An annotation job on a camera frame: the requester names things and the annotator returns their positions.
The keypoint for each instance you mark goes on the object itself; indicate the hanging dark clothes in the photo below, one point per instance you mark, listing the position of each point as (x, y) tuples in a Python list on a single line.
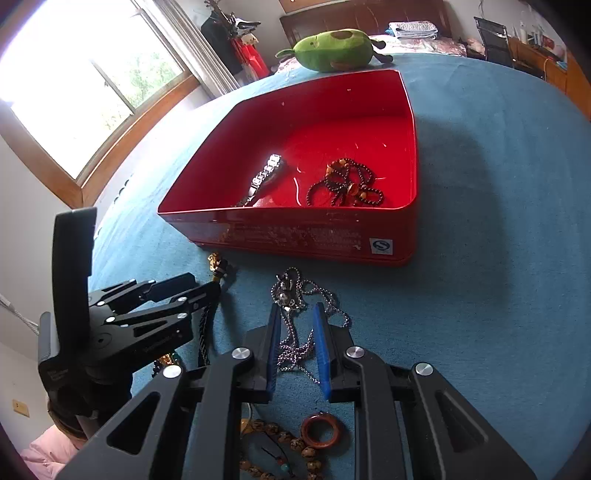
[(217, 41)]

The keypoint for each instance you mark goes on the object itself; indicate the dark wooden headboard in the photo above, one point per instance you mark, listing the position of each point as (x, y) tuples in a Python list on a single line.
[(369, 18)]

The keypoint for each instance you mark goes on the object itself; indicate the green avocado plush toy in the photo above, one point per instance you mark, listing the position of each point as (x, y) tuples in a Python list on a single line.
[(332, 48)]

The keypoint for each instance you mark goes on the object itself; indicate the yellowed wall socket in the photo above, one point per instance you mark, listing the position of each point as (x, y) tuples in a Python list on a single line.
[(21, 408)]

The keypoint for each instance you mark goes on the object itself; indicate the wooden desk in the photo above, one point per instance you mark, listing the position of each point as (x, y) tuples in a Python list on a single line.
[(549, 69)]

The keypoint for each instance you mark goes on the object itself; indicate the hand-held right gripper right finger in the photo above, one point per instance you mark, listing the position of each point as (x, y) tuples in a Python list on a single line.
[(322, 355)]

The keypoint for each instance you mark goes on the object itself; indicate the wooden framed window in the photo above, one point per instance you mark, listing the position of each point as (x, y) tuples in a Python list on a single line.
[(69, 92)]

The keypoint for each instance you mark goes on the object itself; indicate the black office chair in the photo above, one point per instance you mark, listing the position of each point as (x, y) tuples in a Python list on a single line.
[(494, 41)]

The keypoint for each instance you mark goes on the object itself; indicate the pink floral bedsheet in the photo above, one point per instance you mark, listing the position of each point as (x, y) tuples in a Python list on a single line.
[(434, 46)]

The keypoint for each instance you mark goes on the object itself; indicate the folded striped cloth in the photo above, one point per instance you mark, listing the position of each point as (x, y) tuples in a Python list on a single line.
[(413, 30)]

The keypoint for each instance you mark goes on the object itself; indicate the red bag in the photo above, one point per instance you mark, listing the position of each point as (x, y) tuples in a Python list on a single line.
[(251, 60)]

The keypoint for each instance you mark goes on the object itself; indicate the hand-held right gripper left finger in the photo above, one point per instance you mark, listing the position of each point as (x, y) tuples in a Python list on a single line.
[(275, 350)]

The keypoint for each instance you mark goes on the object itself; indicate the pink clothing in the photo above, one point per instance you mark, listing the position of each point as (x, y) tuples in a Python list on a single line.
[(51, 454)]

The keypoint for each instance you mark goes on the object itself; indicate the blue blanket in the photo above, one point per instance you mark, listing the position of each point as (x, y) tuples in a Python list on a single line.
[(485, 230)]

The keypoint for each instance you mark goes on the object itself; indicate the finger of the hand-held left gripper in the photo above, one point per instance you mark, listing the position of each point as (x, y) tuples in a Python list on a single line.
[(161, 285), (184, 307)]

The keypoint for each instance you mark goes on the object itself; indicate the red tin box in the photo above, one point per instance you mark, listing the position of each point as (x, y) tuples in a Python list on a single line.
[(323, 115)]

